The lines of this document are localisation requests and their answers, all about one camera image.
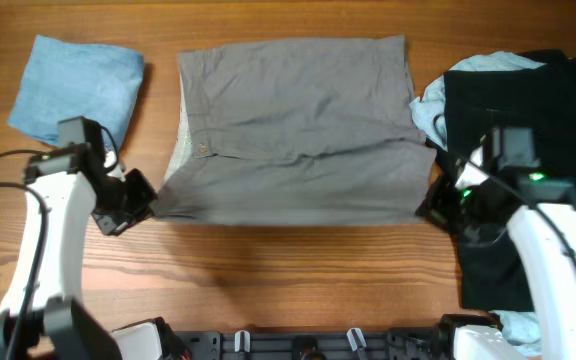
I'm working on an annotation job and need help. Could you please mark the folded blue denim garment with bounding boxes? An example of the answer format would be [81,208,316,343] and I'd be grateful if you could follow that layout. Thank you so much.
[7,35,145,146]

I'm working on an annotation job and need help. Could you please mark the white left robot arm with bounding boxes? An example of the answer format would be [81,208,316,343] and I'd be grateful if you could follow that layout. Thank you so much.
[0,152,184,359]

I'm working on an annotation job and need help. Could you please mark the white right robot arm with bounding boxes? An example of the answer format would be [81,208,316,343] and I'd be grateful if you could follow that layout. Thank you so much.
[416,169,576,359]

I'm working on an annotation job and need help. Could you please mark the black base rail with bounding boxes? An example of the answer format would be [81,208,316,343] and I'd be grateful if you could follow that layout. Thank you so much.
[177,328,454,360]

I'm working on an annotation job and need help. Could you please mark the black garment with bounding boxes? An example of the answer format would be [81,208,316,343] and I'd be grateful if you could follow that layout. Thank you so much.
[443,50,576,312]

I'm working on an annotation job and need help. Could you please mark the light blue shirt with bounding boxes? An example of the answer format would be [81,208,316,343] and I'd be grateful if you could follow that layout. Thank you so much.
[410,51,542,357]

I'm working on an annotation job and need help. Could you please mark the grey shorts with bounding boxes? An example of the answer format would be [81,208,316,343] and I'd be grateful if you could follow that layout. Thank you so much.
[153,36,435,226]

